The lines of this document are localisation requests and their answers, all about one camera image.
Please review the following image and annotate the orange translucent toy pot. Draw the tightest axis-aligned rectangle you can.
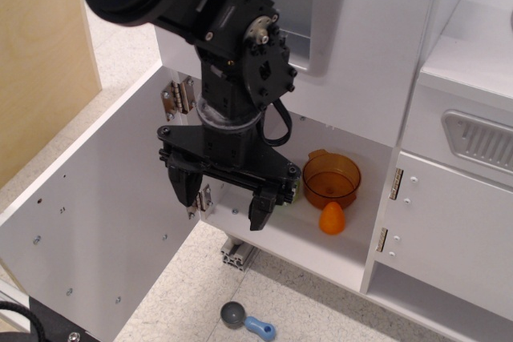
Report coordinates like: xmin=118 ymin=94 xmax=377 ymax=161
xmin=302 ymin=149 xmax=362 ymax=209

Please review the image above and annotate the grey blue toy scoop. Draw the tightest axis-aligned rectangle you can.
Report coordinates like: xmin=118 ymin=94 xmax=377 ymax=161
xmin=220 ymin=301 xmax=277 ymax=341

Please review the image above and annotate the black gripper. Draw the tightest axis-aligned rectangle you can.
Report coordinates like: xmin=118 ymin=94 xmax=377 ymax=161
xmin=157 ymin=122 xmax=301 ymax=231

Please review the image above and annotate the orange toy carrot piece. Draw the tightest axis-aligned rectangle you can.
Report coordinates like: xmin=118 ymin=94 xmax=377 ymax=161
xmin=318 ymin=202 xmax=345 ymax=235

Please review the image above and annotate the aluminium extrusion foot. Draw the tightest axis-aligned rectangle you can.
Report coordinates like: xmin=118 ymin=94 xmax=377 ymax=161
xmin=220 ymin=238 xmax=257 ymax=272

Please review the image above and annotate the aluminium frame rail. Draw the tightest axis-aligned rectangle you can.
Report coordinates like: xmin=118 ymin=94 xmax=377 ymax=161
xmin=1 ymin=278 xmax=30 ymax=332

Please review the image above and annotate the brass oven hinge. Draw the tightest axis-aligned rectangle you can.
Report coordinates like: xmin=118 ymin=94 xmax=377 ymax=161
xmin=376 ymin=227 xmax=388 ymax=252
xmin=389 ymin=167 xmax=404 ymax=200

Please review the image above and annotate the grey vent grille panel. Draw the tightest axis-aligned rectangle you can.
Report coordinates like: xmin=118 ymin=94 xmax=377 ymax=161
xmin=441 ymin=110 xmax=512 ymax=174

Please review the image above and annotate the upper brass oven hinge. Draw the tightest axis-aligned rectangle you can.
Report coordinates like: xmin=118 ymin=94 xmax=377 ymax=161
xmin=389 ymin=167 xmax=404 ymax=200

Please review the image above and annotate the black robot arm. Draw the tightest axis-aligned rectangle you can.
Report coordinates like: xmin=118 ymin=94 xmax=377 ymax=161
xmin=85 ymin=0 xmax=301 ymax=231

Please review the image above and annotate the upper silver door hinge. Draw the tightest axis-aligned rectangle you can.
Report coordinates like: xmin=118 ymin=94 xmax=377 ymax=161
xmin=160 ymin=76 xmax=196 ymax=121

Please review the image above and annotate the lower brass oven hinge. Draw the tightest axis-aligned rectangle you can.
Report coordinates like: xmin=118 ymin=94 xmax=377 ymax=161
xmin=376 ymin=227 xmax=388 ymax=252

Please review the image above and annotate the white toy kitchen cabinet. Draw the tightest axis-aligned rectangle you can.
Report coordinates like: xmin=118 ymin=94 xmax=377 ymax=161
xmin=139 ymin=0 xmax=513 ymax=342

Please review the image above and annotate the green toy cabbage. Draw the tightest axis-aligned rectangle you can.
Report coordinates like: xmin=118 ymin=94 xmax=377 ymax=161
xmin=281 ymin=184 xmax=301 ymax=206

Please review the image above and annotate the light wooden board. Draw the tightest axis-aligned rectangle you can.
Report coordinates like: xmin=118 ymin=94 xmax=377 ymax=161
xmin=1 ymin=0 xmax=101 ymax=185

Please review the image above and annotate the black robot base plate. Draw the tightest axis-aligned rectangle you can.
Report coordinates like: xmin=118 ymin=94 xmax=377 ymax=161
xmin=0 ymin=296 xmax=103 ymax=342

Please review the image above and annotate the grey ice dispenser recess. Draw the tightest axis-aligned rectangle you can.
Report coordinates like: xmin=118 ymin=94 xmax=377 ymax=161
xmin=220 ymin=0 xmax=353 ymax=78

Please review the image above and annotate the white oven cabinet door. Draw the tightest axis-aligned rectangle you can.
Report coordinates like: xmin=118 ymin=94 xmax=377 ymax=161
xmin=375 ymin=153 xmax=512 ymax=319

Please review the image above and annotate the lower silver door hinge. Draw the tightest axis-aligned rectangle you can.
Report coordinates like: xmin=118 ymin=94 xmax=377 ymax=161
xmin=187 ymin=184 xmax=213 ymax=219

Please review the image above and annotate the silver door hinge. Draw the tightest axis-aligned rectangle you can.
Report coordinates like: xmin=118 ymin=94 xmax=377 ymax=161
xmin=187 ymin=184 xmax=213 ymax=219
xmin=160 ymin=76 xmax=196 ymax=121

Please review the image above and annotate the white low fridge door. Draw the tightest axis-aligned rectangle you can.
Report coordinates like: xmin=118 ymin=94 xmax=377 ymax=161
xmin=1 ymin=65 xmax=197 ymax=341

